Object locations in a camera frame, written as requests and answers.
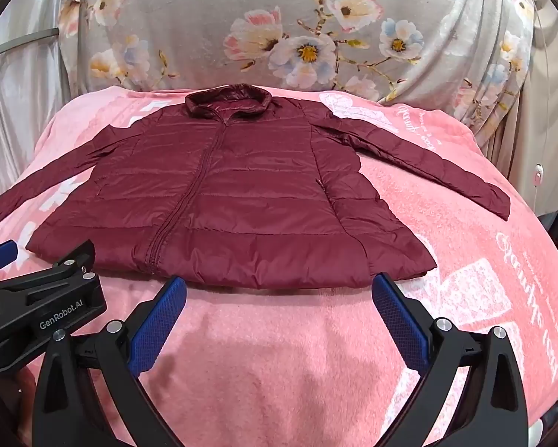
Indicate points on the pink printed blanket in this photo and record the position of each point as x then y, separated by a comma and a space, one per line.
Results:
283, 358

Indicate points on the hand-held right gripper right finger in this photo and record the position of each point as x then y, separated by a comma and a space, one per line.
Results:
402, 319

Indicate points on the grey floral sheet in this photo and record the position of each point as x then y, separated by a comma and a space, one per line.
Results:
306, 23

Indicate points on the beige cloth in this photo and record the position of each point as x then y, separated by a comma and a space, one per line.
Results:
546, 102

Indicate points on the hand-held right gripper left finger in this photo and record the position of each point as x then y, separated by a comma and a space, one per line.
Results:
160, 321

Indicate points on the maroon quilted puffer jacket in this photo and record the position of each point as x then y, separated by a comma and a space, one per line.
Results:
241, 195

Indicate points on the silver satin curtain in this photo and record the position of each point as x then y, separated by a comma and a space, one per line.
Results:
18, 102

